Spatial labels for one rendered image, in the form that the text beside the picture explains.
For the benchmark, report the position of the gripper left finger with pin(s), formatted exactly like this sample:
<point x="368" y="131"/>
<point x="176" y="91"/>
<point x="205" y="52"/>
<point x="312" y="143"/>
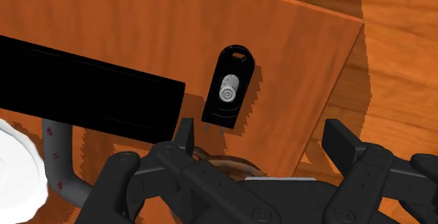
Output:
<point x="205" y="189"/>

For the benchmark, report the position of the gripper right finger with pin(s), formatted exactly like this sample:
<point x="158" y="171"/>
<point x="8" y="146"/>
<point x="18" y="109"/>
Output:
<point x="369" y="182"/>

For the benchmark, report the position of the brown round bowl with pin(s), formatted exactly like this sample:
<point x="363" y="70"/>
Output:
<point x="236" y="169"/>

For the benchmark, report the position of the black tool with white roller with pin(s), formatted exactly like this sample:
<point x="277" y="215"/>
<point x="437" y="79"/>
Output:
<point x="222" y="112"/>

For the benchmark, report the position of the long black box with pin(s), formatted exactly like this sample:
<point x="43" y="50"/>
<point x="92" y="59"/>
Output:
<point x="85" y="89"/>

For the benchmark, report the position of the orange wooden table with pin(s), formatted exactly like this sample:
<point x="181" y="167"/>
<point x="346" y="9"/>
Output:
<point x="119" y="14"/>

